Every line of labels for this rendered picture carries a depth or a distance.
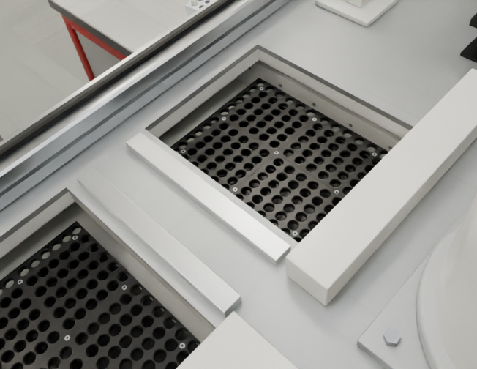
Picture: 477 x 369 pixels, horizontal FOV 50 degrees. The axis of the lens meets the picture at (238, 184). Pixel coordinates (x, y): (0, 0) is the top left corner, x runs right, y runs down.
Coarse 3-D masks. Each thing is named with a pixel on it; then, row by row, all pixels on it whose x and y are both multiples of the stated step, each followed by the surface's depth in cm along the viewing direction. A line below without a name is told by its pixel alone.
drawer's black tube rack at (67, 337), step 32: (64, 256) 61; (96, 256) 57; (32, 288) 55; (64, 288) 55; (96, 288) 54; (128, 288) 54; (0, 320) 53; (32, 320) 53; (64, 320) 52; (96, 320) 52; (128, 320) 55; (160, 320) 51; (0, 352) 51; (32, 352) 51; (64, 352) 53; (96, 352) 53; (128, 352) 50; (160, 352) 52
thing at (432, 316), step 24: (456, 240) 38; (432, 264) 44; (456, 264) 36; (408, 288) 45; (432, 288) 43; (456, 288) 36; (384, 312) 44; (408, 312) 44; (432, 312) 42; (456, 312) 36; (384, 336) 42; (408, 336) 42; (432, 336) 40; (456, 336) 37; (384, 360) 41; (408, 360) 41; (432, 360) 40; (456, 360) 38
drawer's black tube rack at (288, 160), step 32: (256, 96) 69; (288, 96) 69; (224, 128) 68; (256, 128) 66; (288, 128) 66; (192, 160) 64; (224, 160) 63; (256, 160) 67; (288, 160) 62; (320, 160) 65; (352, 160) 61; (256, 192) 60; (288, 192) 63; (320, 192) 59; (288, 224) 57
